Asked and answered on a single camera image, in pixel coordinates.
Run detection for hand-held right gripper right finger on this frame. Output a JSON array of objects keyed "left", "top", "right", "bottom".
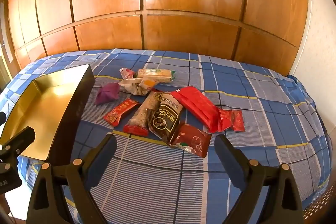
[{"left": 214, "top": 134, "right": 306, "bottom": 224}]

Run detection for small red candy packet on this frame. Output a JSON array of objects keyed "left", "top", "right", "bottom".
[{"left": 103, "top": 98, "right": 140, "bottom": 126}]

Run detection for blue plaid bed sheet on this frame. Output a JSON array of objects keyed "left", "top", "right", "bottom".
[{"left": 0, "top": 49, "right": 334, "bottom": 224}]

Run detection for shiny red snack packet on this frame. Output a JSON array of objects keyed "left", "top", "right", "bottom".
[{"left": 217, "top": 109, "right": 245, "bottom": 132}]

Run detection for purple snack packet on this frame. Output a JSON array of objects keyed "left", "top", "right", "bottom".
[{"left": 96, "top": 83, "right": 120, "bottom": 106}]

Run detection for black box with gold inside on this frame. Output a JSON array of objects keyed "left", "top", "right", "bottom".
[{"left": 0, "top": 64, "right": 95, "bottom": 163}]

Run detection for pink and white snack packet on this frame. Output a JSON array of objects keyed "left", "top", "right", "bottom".
[{"left": 119, "top": 67, "right": 135, "bottom": 80}]

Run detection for large red snack packet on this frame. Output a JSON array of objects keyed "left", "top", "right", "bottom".
[{"left": 170, "top": 86, "right": 223, "bottom": 133}]

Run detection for white and orange packet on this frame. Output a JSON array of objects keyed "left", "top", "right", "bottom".
[{"left": 118, "top": 77, "right": 158, "bottom": 96}]

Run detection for cracker pack with green ends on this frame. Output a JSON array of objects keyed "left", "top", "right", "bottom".
[{"left": 137, "top": 68, "right": 176, "bottom": 83}]

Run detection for dark red snack packet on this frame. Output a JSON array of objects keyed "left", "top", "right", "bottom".
[{"left": 169, "top": 123, "right": 213, "bottom": 158}]

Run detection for wooden door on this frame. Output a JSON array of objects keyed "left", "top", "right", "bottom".
[{"left": 0, "top": 0, "right": 15, "bottom": 83}]

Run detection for black and brown snack packet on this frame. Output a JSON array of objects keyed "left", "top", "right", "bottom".
[{"left": 147, "top": 92, "right": 184, "bottom": 146}]

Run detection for long oat bar red ends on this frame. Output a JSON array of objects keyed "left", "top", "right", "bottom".
[{"left": 123, "top": 91, "right": 162, "bottom": 136}]

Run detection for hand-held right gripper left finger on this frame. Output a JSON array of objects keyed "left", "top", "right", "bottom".
[{"left": 26, "top": 135, "right": 118, "bottom": 224}]

